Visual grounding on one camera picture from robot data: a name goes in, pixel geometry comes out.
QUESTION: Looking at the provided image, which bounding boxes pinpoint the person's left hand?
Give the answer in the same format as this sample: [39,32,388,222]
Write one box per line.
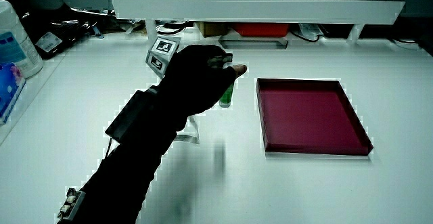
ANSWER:
[145,36,248,117]

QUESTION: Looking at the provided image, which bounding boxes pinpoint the green glue stick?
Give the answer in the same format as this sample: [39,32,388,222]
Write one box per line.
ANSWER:
[219,81,235,109]

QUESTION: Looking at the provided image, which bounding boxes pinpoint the black forearm sensor box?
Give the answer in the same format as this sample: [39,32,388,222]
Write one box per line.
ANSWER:
[104,87,160,144]

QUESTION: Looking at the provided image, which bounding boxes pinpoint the person's left forearm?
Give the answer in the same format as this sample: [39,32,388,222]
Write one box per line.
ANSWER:
[66,85,189,224]

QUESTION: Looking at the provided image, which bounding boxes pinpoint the brown cardboard box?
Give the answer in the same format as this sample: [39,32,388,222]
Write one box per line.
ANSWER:
[196,21,230,38]

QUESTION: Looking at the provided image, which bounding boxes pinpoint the grey flat stand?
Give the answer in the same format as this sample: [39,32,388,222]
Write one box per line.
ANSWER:
[218,37,289,51]

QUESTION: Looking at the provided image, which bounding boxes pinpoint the red box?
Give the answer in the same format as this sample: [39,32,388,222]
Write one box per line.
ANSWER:
[232,22,291,39]

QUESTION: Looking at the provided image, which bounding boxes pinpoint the white desk shelf riser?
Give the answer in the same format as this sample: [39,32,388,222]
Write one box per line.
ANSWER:
[110,0,406,46]

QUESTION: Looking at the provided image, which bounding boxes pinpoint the dark red square tray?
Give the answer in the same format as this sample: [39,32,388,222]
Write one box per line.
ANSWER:
[255,77,375,157]

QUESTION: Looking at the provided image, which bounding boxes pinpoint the clear plastic packet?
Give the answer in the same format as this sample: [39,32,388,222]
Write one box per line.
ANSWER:
[297,23,325,39]

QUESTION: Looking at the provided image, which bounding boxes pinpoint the black bag with white label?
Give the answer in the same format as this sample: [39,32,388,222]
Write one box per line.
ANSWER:
[20,6,103,60]

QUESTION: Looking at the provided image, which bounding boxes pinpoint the white connector block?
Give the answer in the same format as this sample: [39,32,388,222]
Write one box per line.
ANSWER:
[56,187,87,222]

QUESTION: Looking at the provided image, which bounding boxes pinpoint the white wipes canister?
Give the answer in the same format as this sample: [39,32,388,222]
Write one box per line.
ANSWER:
[0,0,45,80]

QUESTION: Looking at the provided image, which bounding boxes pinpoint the blue tissue packet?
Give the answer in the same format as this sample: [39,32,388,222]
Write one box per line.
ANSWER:
[0,62,27,126]

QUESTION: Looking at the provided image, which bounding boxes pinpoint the black cable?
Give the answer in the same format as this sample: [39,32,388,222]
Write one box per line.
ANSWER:
[156,22,187,36]
[290,30,321,43]

